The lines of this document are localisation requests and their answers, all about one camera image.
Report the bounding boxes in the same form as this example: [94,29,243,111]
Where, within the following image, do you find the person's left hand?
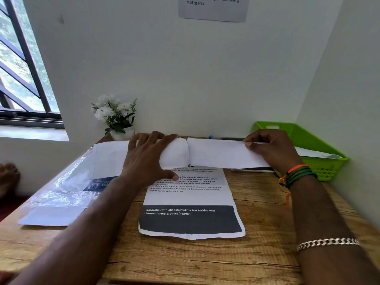
[118,131,179,191]

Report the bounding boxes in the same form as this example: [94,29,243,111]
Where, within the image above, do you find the person's right hand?
[243,129,304,175]

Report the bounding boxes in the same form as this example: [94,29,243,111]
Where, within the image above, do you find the single white envelope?
[294,146,343,160]

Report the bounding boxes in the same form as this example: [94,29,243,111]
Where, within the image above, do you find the green plastic basket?
[252,121,350,181]

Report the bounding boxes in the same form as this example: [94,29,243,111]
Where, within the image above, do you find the printed sheet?
[187,137,271,169]

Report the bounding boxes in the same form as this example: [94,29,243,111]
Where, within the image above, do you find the stack of printed papers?
[139,167,246,241]

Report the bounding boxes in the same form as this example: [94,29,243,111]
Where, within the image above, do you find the clear plastic envelope wrapper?
[17,145,131,226]

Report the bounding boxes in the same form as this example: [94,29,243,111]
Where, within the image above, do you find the person's left forearm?
[9,178,140,285]

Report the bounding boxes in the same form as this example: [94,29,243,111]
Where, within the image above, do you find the person's right forearm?
[289,175,380,285]

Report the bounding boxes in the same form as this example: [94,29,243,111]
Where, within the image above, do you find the black notebook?
[220,137,275,173]

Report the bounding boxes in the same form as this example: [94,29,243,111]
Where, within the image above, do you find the orange and green thread wristbands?
[278,164,318,211]

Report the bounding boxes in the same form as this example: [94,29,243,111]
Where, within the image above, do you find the white flower plant in pot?
[91,94,138,142]

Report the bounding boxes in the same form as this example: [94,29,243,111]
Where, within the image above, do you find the window with metal bars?
[0,0,65,129]

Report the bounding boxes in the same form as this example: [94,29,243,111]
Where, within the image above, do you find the silver chain bracelet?
[296,237,360,253]

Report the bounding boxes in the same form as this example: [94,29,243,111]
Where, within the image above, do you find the paper notice on wall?
[178,0,251,23]

